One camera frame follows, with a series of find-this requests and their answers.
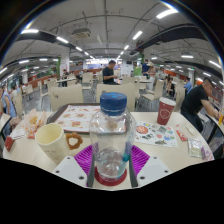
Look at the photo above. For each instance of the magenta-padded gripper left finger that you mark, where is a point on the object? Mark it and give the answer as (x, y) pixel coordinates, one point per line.
(69, 169)

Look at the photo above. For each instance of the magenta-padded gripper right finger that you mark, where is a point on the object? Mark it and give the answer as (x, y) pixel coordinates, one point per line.
(154, 169)

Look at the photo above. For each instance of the clear plastic bottle blue cap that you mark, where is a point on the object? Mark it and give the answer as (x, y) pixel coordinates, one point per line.
(113, 104)

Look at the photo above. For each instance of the colourful printed paper flyer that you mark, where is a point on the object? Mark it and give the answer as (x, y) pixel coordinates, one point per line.
(156, 135)

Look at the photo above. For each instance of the clear plastic packet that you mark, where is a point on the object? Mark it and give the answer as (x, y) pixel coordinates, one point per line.
(195, 147)

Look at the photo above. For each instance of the red paper packet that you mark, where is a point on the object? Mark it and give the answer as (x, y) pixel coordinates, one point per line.
(9, 143)
(31, 135)

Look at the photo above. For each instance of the small white packet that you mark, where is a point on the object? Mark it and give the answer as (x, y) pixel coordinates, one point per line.
(190, 130)

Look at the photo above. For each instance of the red paper cup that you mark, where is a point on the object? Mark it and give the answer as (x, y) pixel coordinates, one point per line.
(165, 113)

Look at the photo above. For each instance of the crumpled food wrapper paper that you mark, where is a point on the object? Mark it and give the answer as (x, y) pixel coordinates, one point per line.
(33, 121)

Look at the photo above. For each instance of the white napkin pack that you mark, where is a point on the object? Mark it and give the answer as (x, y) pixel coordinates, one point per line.
(18, 133)

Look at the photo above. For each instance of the group of beige chairs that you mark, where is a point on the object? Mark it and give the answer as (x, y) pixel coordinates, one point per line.
(66, 96)

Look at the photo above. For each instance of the black-framed side table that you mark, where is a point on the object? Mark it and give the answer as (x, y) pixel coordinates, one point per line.
(215, 125)

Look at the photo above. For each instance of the person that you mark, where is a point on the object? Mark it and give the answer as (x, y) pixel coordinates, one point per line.
(193, 100)
(6, 103)
(188, 86)
(145, 68)
(108, 74)

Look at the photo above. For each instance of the group of ceiling lights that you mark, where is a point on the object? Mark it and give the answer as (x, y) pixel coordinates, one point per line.
(61, 39)

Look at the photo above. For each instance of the ceiling air conditioner unit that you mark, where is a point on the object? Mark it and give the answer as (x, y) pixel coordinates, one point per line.
(81, 33)

